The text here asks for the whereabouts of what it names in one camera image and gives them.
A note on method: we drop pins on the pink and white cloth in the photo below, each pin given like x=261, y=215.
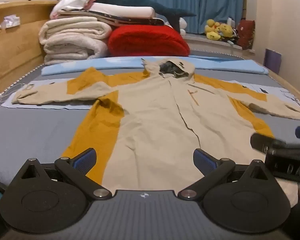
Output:
x=72, y=2

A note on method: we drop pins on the tissue pack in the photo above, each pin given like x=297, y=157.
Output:
x=11, y=22

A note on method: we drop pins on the dark teal shark plush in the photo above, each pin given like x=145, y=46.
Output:
x=130, y=0

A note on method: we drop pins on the white folded pillow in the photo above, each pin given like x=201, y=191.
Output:
x=125, y=10

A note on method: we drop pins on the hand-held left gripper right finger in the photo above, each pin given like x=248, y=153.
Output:
x=205, y=161

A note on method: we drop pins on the purple bag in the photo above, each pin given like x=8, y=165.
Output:
x=272, y=61

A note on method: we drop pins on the dark red cushion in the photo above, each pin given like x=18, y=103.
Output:
x=246, y=33

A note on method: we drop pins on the white fluffy folded blanket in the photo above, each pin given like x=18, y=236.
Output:
x=72, y=40

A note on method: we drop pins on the light blue folded blanket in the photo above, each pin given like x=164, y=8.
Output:
x=90, y=63

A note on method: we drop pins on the black and white striped plush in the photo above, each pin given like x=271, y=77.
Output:
x=235, y=36

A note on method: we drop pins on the grey printed bed sheet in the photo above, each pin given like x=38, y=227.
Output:
x=35, y=130

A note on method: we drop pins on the white plush toy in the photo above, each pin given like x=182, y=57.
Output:
x=183, y=26

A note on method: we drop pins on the blue curtain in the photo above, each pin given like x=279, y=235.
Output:
x=202, y=0

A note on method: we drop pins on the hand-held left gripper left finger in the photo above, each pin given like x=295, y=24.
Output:
x=86, y=158

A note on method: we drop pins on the yellow bear plush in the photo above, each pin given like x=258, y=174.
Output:
x=226, y=30

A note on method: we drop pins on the beige and yellow hooded jacket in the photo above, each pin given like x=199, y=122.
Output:
x=152, y=117

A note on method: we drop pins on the grey window ledge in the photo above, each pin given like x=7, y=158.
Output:
x=197, y=40

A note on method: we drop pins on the yellow duck plush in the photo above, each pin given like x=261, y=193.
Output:
x=212, y=30

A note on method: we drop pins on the red fleece blanket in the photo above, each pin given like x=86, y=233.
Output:
x=147, y=41

